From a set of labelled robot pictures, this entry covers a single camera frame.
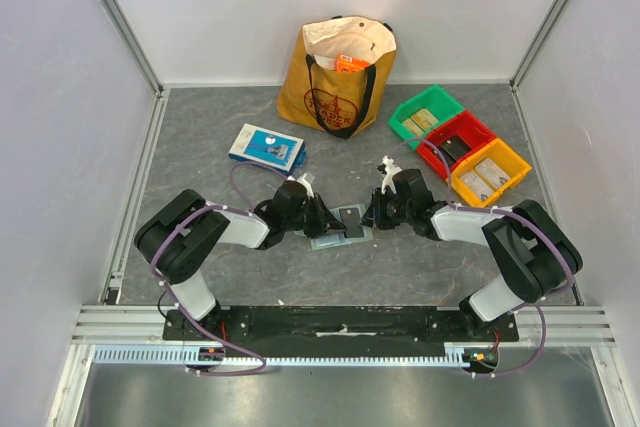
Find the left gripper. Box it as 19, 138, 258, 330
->
284, 192, 346, 239

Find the green card holder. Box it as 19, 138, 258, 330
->
310, 204, 373, 251

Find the black credit card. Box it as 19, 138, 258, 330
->
338, 205, 365, 239

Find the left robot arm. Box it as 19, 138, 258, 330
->
134, 179, 347, 340

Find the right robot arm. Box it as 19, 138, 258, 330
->
361, 158, 583, 341

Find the black card in red bin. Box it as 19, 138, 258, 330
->
438, 136, 471, 167

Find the gold card in green bin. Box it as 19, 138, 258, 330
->
410, 109, 439, 131

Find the silver card in yellow bin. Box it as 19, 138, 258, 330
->
474, 158, 511, 190

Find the red plastic bin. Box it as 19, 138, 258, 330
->
416, 110, 497, 180

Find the blue white product box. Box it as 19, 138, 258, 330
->
228, 123, 307, 175

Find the green plastic bin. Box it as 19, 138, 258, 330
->
388, 85, 464, 140

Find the yellow plastic bin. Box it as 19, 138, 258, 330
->
441, 137, 532, 208

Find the brown tote bag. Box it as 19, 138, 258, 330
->
277, 16, 397, 139

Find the orange box in bag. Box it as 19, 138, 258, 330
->
335, 54, 370, 73

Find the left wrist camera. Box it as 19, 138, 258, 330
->
287, 172, 315, 198

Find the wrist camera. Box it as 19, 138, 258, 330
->
287, 172, 315, 198
377, 156, 402, 194

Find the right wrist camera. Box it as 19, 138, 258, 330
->
377, 156, 402, 194

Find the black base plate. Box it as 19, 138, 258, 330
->
163, 306, 519, 345

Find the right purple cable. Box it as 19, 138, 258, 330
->
387, 138, 576, 379

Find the slotted cable duct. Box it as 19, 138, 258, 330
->
93, 345, 470, 368

